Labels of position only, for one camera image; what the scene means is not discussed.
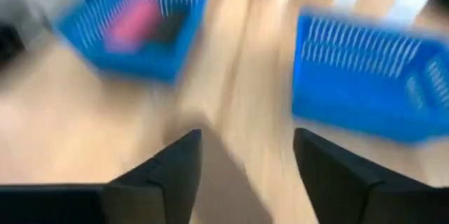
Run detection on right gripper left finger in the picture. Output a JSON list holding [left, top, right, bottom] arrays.
[[102, 128, 203, 224]]

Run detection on black bandage roll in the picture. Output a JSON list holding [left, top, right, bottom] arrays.
[[154, 9, 190, 46]]

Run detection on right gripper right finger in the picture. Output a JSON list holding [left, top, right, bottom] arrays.
[[293, 127, 439, 224]]

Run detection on pink bandage roll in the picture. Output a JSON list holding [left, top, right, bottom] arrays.
[[105, 0, 166, 53]]

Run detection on blue slotted plastic basket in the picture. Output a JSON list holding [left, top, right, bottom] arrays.
[[52, 0, 211, 84], [290, 6, 449, 146]]

